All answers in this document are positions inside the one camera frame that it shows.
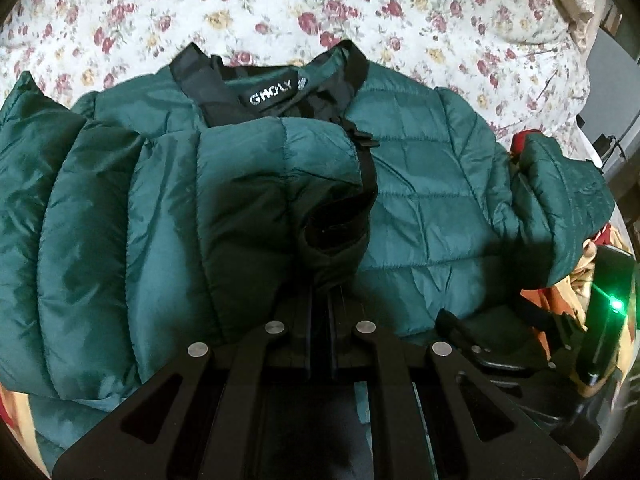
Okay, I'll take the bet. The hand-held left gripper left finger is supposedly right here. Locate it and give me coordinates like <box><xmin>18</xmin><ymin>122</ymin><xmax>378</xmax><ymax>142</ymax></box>
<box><xmin>52</xmin><ymin>285</ymin><xmax>327</xmax><ymax>480</ymax></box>

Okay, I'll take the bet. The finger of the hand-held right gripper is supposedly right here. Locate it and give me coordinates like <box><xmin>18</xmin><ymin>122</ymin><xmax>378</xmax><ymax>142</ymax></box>
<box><xmin>434</xmin><ymin>309</ymin><xmax>545</xmax><ymax>375</ymax></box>
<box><xmin>517</xmin><ymin>288</ymin><xmax>589</xmax><ymax>357</ymax></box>

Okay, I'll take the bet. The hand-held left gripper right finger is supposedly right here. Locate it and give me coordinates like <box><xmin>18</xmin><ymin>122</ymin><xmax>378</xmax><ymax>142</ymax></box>
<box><xmin>329</xmin><ymin>287</ymin><xmax>597</xmax><ymax>480</ymax></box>

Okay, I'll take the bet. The green puffer jacket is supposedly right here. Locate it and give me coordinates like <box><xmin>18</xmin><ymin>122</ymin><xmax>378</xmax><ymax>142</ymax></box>
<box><xmin>0</xmin><ymin>40</ymin><xmax>618</xmax><ymax>461</ymax></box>

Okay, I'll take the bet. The yellow patterned blanket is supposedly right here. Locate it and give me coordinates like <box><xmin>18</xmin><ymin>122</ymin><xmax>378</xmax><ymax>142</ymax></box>
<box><xmin>0</xmin><ymin>220</ymin><xmax>640</xmax><ymax>466</ymax></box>

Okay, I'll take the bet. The red cloth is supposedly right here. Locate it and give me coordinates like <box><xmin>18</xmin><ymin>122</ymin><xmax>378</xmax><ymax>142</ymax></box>
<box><xmin>509</xmin><ymin>130</ymin><xmax>545</xmax><ymax>167</ymax></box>

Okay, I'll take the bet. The floral bedsheet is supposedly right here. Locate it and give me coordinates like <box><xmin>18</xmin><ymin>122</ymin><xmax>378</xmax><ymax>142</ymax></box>
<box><xmin>0</xmin><ymin>0</ymin><xmax>608</xmax><ymax>171</ymax></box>

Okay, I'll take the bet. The black cable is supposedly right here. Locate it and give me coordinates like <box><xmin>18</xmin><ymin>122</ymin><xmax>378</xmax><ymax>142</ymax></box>
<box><xmin>575</xmin><ymin>115</ymin><xmax>632</xmax><ymax>172</ymax></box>

